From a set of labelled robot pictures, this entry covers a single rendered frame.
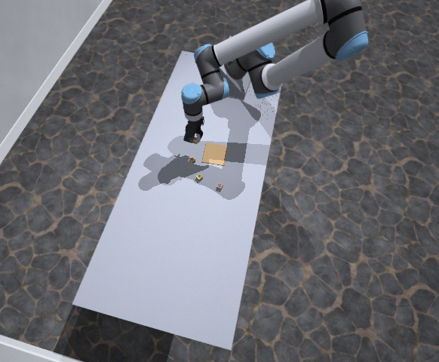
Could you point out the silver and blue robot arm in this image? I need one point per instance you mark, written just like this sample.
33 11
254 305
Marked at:
252 50

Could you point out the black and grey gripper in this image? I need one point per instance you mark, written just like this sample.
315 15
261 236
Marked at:
199 132

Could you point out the tan flat mat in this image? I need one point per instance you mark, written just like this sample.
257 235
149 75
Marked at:
215 154

